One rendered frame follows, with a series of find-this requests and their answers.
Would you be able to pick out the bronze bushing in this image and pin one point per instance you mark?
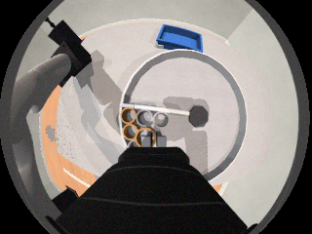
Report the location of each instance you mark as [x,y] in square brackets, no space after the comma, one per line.
[138,139]
[124,115]
[126,131]

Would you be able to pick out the blue plastic crate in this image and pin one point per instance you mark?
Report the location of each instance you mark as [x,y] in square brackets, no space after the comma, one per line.
[174,35]

